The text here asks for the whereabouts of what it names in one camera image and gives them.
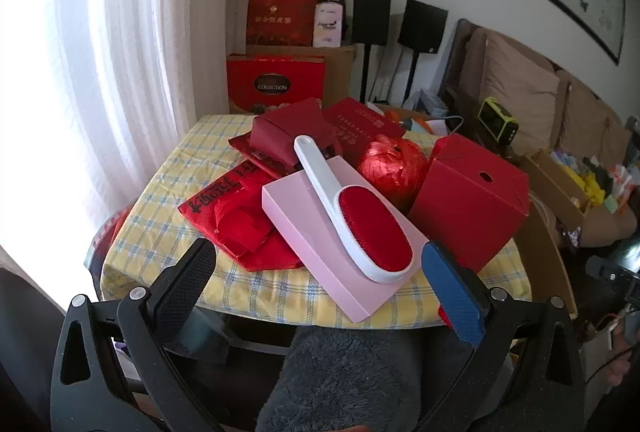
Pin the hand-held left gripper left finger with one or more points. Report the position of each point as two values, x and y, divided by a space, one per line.
187 282

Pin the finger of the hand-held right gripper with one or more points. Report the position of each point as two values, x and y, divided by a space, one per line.
602 268

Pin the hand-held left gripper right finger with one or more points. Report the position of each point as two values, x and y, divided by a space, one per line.
452 297

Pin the shiny red bags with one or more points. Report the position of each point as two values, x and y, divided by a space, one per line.
250 237

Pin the red cardboard box with hole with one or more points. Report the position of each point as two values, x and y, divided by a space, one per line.
465 217

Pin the white red lint brush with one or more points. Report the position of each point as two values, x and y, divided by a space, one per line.
375 232

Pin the pink box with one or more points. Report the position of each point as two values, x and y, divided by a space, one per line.
320 252

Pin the red ribbon ball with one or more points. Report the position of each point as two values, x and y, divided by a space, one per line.
390 170

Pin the dark red felt bag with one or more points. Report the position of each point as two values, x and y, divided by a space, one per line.
285 127

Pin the dark red gift box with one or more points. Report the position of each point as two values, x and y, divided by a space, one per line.
365 122

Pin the yellow plaid tablecloth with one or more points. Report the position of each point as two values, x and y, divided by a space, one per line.
150 232

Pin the red plastic sheet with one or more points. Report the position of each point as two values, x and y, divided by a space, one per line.
119 224

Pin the long cardboard tray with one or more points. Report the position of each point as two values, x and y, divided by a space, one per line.
555 192

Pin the pile of small packets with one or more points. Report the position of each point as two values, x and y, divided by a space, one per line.
600 177

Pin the beige sofa cushion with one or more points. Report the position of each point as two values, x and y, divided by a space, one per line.
617 132
585 112
515 82

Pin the white paper sheet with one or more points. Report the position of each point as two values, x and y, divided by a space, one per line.
440 127

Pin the dark wooden side table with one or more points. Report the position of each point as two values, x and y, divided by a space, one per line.
462 125

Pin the green black portable radio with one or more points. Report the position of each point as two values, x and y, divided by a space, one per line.
495 120

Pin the orange toy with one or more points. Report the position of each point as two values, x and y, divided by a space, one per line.
392 115

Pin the light grey plastic case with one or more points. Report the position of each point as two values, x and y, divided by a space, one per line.
420 101

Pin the red gift box oval label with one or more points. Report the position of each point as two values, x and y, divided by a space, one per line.
275 72

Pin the white sheer curtain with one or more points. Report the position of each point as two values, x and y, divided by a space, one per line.
100 62

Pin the brown closed cardboard box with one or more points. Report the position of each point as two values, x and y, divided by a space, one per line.
340 77

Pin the brown sofa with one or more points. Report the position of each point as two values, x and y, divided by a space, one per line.
462 37

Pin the black speaker on stand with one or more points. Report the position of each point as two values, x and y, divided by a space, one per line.
422 25
370 15

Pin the red gold-print gift bag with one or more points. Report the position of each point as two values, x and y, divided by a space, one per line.
280 17

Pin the white tissue pack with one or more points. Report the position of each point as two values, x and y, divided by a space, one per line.
327 25

